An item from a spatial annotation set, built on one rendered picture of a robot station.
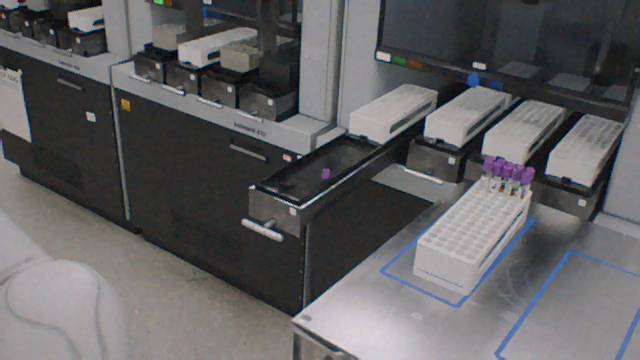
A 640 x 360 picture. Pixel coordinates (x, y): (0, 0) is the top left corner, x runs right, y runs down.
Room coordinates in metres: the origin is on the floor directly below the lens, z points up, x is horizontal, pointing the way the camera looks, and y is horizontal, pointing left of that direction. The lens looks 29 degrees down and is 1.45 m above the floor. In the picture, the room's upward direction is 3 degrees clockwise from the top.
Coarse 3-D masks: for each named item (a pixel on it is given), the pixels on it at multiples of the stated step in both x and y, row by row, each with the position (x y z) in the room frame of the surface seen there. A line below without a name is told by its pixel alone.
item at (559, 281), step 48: (528, 240) 0.96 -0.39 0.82; (576, 240) 0.97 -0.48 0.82; (624, 240) 0.98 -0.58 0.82; (336, 288) 0.79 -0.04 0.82; (384, 288) 0.80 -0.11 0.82; (432, 288) 0.81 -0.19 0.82; (480, 288) 0.81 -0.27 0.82; (528, 288) 0.82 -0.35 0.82; (576, 288) 0.83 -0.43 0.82; (624, 288) 0.83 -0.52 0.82; (336, 336) 0.68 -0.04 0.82; (384, 336) 0.69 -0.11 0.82; (432, 336) 0.69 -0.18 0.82; (480, 336) 0.70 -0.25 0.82; (528, 336) 0.71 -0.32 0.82; (576, 336) 0.71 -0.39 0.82; (624, 336) 0.72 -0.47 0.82
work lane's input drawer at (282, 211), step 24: (336, 144) 1.37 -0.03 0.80; (360, 144) 1.37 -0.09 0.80; (384, 144) 1.35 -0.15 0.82; (408, 144) 1.44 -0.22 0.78; (288, 168) 1.21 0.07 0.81; (312, 168) 1.23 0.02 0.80; (336, 168) 1.24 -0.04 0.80; (360, 168) 1.24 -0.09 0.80; (384, 168) 1.34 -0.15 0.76; (264, 192) 1.11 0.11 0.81; (288, 192) 1.10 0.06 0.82; (312, 192) 1.10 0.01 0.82; (336, 192) 1.16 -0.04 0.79; (264, 216) 1.10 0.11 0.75; (288, 216) 1.07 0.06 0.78; (312, 216) 1.09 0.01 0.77
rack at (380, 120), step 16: (384, 96) 1.55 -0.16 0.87; (400, 96) 1.55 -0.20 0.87; (416, 96) 1.57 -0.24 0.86; (432, 96) 1.57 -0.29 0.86; (368, 112) 1.43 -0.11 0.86; (384, 112) 1.43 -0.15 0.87; (400, 112) 1.45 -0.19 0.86; (416, 112) 1.54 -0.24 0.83; (352, 128) 1.40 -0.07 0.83; (368, 128) 1.38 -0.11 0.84; (384, 128) 1.36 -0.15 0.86; (400, 128) 1.43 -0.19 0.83
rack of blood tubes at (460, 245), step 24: (480, 192) 1.02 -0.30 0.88; (456, 216) 0.93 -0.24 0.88; (480, 216) 0.95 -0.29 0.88; (504, 216) 0.94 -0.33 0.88; (432, 240) 0.86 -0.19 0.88; (456, 240) 0.86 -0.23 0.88; (480, 240) 0.87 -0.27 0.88; (504, 240) 0.92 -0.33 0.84; (432, 264) 0.83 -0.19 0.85; (456, 264) 0.80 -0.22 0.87; (480, 264) 0.87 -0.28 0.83; (456, 288) 0.80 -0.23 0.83
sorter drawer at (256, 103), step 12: (252, 84) 1.71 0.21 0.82; (264, 84) 1.69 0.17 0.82; (240, 96) 1.70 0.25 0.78; (252, 96) 1.68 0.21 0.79; (264, 96) 1.65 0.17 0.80; (276, 96) 1.65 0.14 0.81; (288, 96) 1.68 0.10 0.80; (240, 108) 1.70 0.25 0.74; (252, 108) 1.68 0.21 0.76; (264, 108) 1.65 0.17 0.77; (276, 108) 1.63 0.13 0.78; (288, 108) 1.68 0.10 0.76; (252, 120) 1.62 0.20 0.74
